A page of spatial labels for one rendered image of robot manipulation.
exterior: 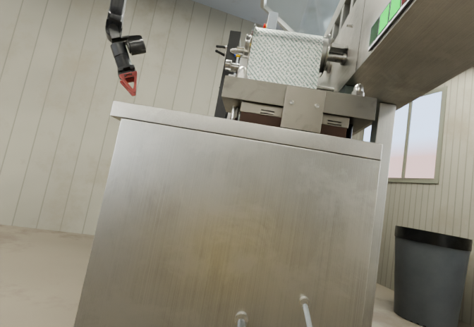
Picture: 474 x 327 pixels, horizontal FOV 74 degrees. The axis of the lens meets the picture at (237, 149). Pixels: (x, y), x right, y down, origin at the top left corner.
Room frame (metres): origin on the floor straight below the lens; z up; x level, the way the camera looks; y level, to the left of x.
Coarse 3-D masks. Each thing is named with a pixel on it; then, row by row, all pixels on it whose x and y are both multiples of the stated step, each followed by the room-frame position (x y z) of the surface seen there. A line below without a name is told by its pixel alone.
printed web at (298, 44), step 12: (264, 36) 1.00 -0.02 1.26; (276, 36) 1.00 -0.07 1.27; (288, 36) 1.00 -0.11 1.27; (300, 36) 1.00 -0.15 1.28; (312, 36) 1.00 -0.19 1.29; (252, 48) 1.00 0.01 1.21; (264, 48) 1.00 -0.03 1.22; (276, 48) 1.00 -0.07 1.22; (288, 48) 0.99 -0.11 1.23; (300, 48) 0.99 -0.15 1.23; (312, 48) 0.99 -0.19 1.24
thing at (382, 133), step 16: (384, 112) 1.10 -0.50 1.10; (384, 128) 1.10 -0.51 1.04; (384, 144) 1.10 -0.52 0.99; (384, 160) 1.10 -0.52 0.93; (384, 176) 1.10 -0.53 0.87; (384, 192) 1.10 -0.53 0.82; (368, 272) 1.10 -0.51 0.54; (368, 288) 1.10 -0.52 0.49; (368, 304) 1.10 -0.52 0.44; (368, 320) 1.10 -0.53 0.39
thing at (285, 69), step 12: (252, 60) 1.00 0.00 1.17; (264, 60) 1.00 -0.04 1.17; (276, 60) 1.00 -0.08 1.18; (288, 60) 0.99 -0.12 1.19; (300, 60) 0.99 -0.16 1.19; (312, 60) 0.99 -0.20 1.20; (252, 72) 1.00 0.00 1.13; (264, 72) 1.00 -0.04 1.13; (276, 72) 1.00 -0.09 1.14; (288, 72) 0.99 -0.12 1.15; (300, 72) 0.99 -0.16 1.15; (312, 72) 0.99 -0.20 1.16; (288, 84) 0.99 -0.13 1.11; (300, 84) 0.99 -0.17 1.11; (312, 84) 0.99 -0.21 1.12
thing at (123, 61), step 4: (116, 56) 1.17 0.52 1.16; (120, 56) 1.17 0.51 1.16; (124, 56) 1.18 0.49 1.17; (128, 56) 1.19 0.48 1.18; (116, 60) 1.18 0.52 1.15; (120, 60) 1.17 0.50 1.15; (124, 60) 1.18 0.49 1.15; (128, 60) 1.19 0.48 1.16; (116, 64) 1.19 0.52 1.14; (120, 64) 1.18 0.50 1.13; (124, 64) 1.18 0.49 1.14; (128, 64) 1.19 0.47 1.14; (120, 68) 1.15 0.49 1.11; (124, 68) 1.17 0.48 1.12; (128, 68) 1.18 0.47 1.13; (132, 68) 1.18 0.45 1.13
